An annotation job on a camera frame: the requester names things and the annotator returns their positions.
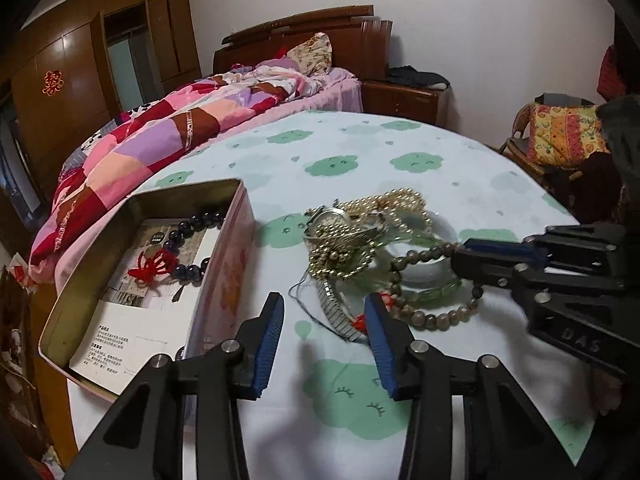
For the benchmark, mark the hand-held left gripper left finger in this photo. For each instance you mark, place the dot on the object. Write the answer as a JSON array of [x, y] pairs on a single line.
[[267, 345]]

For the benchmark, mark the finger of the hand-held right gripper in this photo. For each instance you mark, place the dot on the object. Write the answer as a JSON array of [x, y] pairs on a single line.
[[480, 266], [500, 247]]

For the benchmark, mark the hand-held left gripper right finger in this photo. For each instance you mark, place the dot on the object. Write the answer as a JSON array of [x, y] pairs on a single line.
[[380, 345]]

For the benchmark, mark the green jade bangle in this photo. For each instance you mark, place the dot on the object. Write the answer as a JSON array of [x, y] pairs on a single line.
[[435, 292]]

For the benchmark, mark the pink metal tin box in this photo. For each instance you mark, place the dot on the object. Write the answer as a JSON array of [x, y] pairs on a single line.
[[227, 270]]

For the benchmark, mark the metal band wristwatch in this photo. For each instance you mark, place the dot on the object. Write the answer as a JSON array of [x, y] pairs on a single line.
[[330, 221]]

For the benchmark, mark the dark thread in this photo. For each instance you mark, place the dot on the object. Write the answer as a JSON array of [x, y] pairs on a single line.
[[310, 312]]

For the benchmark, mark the wicker chair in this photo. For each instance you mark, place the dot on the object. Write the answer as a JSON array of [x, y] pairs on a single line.
[[520, 147]]

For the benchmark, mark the yellow patterned cushion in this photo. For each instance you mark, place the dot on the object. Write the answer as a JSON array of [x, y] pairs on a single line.
[[565, 132]]

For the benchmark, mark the printed paper leaflet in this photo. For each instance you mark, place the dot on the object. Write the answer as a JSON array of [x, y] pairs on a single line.
[[135, 325]]

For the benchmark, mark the cloud print tablecloth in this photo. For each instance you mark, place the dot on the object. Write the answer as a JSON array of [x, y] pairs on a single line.
[[350, 160]]

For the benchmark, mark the dark grey cloth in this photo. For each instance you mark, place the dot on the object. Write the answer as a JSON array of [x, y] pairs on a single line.
[[622, 125]]

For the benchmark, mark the wooden nightstand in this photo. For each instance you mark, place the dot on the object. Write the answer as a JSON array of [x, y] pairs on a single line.
[[405, 102]]

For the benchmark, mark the dark clothes pile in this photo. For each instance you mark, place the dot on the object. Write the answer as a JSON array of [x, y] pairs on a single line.
[[417, 77]]

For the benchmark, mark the red hanging cloth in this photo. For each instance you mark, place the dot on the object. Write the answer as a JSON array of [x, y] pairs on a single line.
[[611, 75]]

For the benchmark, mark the patchwork quilt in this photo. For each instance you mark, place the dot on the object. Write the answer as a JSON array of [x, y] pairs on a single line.
[[150, 140]]

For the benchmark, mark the cluttered wooden shelf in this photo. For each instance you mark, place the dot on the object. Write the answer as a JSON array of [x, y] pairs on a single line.
[[20, 360]]

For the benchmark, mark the wooden headboard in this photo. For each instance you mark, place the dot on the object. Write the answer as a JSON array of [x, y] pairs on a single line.
[[350, 42]]

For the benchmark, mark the floral pillow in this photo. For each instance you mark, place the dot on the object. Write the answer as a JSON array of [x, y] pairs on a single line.
[[312, 52]]

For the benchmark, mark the wooden wardrobe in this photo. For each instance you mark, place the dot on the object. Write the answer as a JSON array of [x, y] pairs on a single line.
[[75, 70]]

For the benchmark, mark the red paper decoration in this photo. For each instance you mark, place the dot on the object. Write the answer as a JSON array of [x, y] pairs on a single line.
[[51, 83]]

